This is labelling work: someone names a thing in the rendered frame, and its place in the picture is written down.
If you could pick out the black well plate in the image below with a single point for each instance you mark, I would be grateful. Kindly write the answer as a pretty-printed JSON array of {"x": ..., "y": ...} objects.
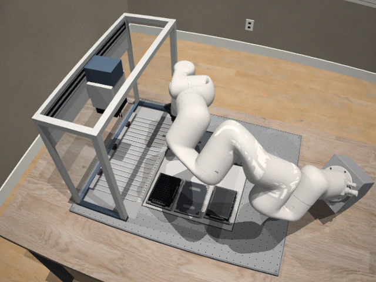
[{"x": 160, "y": 193}]

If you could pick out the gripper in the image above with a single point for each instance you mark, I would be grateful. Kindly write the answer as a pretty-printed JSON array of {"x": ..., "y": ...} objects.
[{"x": 171, "y": 109}]

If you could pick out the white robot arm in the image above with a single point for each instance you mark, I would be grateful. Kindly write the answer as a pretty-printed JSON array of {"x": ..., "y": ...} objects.
[{"x": 281, "y": 190}]

